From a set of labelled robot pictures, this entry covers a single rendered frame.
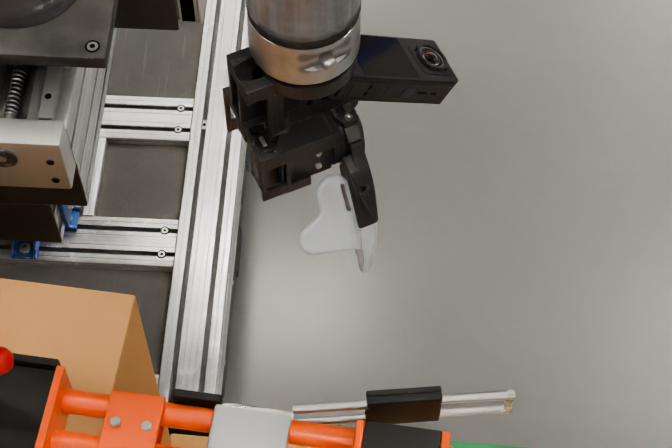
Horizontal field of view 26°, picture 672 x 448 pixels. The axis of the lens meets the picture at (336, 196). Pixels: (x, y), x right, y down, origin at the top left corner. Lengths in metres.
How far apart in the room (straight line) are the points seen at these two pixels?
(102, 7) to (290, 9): 0.76
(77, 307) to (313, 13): 0.71
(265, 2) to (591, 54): 2.06
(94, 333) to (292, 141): 0.56
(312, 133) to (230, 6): 1.67
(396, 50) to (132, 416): 0.45
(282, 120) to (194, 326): 1.33
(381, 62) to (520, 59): 1.88
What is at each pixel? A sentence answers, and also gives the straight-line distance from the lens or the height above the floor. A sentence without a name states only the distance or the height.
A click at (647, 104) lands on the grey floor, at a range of 2.89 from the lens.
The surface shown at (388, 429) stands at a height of 1.10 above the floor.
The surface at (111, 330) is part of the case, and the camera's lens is 1.53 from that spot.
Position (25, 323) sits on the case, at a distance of 1.55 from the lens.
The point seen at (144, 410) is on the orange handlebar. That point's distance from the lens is 1.33.
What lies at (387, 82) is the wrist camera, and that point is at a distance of 1.02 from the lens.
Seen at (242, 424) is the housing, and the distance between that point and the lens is 1.31.
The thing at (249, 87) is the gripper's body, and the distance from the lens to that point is 0.97.
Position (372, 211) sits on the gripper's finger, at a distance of 1.07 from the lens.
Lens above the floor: 2.29
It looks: 58 degrees down
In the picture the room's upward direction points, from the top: straight up
